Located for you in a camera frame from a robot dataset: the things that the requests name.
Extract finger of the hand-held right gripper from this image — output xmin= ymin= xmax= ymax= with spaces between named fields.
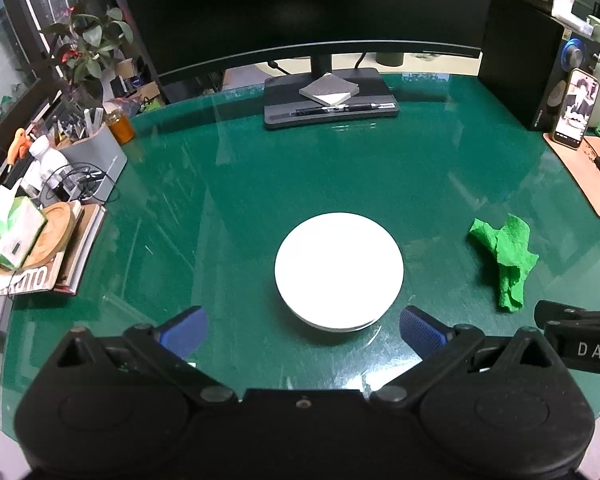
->
xmin=534 ymin=300 xmax=600 ymax=332

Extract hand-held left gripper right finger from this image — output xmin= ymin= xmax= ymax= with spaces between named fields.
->
xmin=367 ymin=305 xmax=563 ymax=408

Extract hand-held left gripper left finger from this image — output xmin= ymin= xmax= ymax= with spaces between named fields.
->
xmin=44 ymin=305 xmax=239 ymax=407

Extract green cloth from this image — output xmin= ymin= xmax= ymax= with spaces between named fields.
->
xmin=468 ymin=213 xmax=540 ymax=314

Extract white round plate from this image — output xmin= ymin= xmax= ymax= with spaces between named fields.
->
xmin=274 ymin=212 xmax=405 ymax=333

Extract brown book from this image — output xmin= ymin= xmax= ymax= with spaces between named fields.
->
xmin=55 ymin=202 xmax=107 ymax=295

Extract tan desk mat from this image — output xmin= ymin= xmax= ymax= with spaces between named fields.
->
xmin=543 ymin=131 xmax=600 ymax=220

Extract magazine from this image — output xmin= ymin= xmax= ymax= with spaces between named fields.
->
xmin=0 ymin=252 xmax=66 ymax=298

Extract round wooden coaster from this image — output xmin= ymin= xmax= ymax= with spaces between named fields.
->
xmin=22 ymin=201 xmax=83 ymax=268

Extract grey desk organizer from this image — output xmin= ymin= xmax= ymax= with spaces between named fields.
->
xmin=55 ymin=122 xmax=128 ymax=206

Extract green tissue box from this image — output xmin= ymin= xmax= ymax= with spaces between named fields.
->
xmin=0 ymin=187 xmax=48 ymax=270

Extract smartphone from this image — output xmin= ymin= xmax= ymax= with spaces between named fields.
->
xmin=552 ymin=67 xmax=600 ymax=150

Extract orange jar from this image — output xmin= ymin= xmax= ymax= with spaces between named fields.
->
xmin=105 ymin=107 xmax=137 ymax=145

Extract white bottle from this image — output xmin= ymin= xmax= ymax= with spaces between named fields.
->
xmin=30 ymin=137 xmax=71 ymax=181

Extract grey monitor stand base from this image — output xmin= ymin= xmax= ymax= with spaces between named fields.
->
xmin=263 ymin=66 xmax=400 ymax=131

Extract grey notepad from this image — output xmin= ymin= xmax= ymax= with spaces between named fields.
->
xmin=299 ymin=72 xmax=360 ymax=107

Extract black speaker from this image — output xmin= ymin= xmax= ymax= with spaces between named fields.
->
xmin=480 ymin=0 xmax=600 ymax=132

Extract round beige table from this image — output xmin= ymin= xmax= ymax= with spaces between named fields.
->
xmin=256 ymin=57 xmax=313 ymax=77

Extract potted green plant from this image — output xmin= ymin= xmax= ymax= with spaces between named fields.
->
xmin=40 ymin=0 xmax=136 ymax=106

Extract black curved monitor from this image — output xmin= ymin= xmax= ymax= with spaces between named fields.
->
xmin=111 ymin=0 xmax=498 ymax=91

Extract orange handled tool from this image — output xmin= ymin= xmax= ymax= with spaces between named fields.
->
xmin=7 ymin=128 xmax=35 ymax=166

